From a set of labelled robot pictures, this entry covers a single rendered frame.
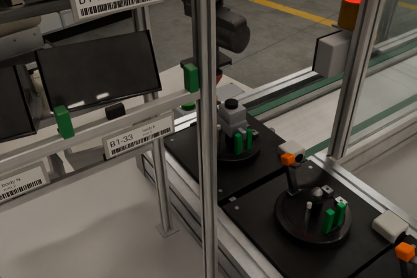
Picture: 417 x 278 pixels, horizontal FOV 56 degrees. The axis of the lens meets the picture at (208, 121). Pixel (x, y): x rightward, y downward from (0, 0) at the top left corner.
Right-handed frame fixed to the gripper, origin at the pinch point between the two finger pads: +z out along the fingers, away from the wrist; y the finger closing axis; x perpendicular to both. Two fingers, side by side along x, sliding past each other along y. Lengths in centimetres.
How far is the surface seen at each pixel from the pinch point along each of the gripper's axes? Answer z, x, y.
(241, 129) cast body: 1.2, -14.0, -0.5
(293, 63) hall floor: 109, 136, 177
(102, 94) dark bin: -26.2, -26.2, -31.8
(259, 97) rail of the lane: 10.1, 3.2, 19.8
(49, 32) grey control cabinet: 100, 297, 24
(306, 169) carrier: 8.6, -25.8, 8.4
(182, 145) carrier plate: 8.8, -3.4, -9.3
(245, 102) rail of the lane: 10.1, 3.5, 15.0
